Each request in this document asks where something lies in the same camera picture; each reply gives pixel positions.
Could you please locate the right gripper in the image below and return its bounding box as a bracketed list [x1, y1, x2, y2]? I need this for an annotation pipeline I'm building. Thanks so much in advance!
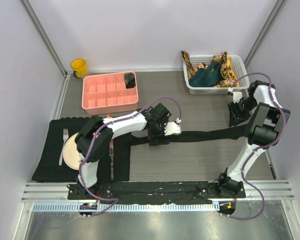
[227, 96, 258, 128]

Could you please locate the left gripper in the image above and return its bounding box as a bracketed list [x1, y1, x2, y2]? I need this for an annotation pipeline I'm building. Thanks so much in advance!
[148, 117, 171, 146]

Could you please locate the black tie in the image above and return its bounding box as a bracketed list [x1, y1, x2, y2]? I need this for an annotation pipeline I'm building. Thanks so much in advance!
[126, 124, 247, 147]

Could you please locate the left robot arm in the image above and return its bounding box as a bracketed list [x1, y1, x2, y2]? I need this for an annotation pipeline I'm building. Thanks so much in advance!
[74, 103, 171, 200]

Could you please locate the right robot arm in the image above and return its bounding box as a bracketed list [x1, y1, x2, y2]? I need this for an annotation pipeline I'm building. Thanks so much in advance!
[215, 80, 291, 198]

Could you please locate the yellow floral tie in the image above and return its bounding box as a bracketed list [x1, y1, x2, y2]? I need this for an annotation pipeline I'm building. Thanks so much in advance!
[211, 51, 240, 87]

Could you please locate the dark teal tie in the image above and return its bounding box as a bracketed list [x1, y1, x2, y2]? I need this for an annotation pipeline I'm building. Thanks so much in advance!
[188, 61, 221, 88]

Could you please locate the white plastic basket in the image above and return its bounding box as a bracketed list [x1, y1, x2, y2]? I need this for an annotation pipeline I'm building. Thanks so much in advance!
[181, 50, 250, 95]

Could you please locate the rolled dark tie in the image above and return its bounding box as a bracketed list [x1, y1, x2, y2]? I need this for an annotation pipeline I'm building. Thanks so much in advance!
[124, 72, 136, 89]

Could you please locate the silver knife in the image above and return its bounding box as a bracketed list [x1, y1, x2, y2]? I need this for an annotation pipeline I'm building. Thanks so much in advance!
[109, 140, 114, 181]

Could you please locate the pink divided organizer box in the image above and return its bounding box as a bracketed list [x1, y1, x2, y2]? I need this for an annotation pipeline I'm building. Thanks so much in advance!
[81, 71, 139, 116]

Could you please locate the orange floral tie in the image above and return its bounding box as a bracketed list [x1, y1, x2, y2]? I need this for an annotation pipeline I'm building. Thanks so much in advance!
[181, 50, 208, 79]

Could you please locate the yellow cup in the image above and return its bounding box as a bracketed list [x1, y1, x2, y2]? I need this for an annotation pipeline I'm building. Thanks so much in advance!
[70, 58, 88, 79]

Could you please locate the silver fork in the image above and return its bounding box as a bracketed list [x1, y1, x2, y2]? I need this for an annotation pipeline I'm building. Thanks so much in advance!
[58, 128, 69, 166]

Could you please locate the pink cream plate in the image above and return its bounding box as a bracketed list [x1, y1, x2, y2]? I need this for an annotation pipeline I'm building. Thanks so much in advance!
[62, 132, 81, 171]

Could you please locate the black placemat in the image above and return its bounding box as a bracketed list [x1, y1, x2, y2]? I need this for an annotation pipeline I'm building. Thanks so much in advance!
[31, 117, 132, 183]

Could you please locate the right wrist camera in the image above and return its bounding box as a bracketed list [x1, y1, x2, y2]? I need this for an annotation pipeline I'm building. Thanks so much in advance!
[227, 87, 243, 104]

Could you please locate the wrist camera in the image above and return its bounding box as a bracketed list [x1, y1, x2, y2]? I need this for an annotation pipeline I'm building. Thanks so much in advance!
[164, 118, 182, 136]
[227, 87, 243, 104]

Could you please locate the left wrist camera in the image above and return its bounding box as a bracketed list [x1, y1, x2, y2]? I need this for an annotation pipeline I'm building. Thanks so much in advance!
[164, 118, 182, 136]

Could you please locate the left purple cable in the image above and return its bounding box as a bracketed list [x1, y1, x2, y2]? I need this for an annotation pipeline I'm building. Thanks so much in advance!
[77, 96, 183, 218]

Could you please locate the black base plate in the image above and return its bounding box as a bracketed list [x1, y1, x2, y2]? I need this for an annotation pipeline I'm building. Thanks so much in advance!
[67, 180, 247, 206]

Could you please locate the slotted cable duct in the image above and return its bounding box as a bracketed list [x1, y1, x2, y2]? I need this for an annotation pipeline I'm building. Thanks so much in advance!
[32, 201, 220, 213]

